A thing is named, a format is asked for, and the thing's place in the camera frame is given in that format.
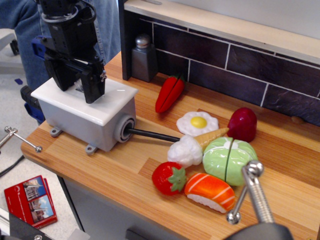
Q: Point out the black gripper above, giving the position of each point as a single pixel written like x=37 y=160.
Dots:
x=70 y=50

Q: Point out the clear light switch toggle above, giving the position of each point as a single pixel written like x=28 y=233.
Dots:
x=79 y=86

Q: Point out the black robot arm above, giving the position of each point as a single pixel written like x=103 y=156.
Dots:
x=66 y=7

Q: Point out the blue bar clamp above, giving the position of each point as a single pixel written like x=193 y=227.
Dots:
x=40 y=45

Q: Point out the grey salt shaker toy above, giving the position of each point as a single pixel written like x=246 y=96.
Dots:
x=144 y=65

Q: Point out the person legs in jeans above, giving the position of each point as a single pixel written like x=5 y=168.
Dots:
x=25 y=18

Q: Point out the metal clamp screw left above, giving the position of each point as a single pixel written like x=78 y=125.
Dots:
x=13 y=132

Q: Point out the metal clamp screw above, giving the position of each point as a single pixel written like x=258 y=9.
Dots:
x=13 y=132
x=251 y=174

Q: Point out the red chili pepper toy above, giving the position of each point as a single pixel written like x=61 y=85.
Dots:
x=171 y=89

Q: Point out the fried egg toy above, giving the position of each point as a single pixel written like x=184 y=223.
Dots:
x=197 y=123

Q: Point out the ice cream cone toy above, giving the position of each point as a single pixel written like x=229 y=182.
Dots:
x=189 y=150

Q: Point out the red booklet on floor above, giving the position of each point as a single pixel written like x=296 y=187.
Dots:
x=31 y=202

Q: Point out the red strawberry toy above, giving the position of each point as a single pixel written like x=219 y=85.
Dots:
x=169 y=178

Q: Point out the black device bottom left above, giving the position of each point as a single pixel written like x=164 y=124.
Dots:
x=13 y=228

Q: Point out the green cabbage toy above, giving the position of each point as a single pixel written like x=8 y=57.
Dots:
x=225 y=157

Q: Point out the salmon sushi toy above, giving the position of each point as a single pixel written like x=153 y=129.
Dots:
x=210 y=191

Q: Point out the dark red plum toy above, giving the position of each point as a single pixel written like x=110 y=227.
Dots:
x=243 y=125

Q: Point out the metal clamp screw right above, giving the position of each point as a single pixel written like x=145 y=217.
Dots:
x=251 y=174

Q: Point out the wooden shelf with tiled back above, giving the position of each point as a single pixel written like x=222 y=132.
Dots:
x=271 y=68

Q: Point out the grey electrical switch box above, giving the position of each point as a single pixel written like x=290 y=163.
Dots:
x=100 y=124

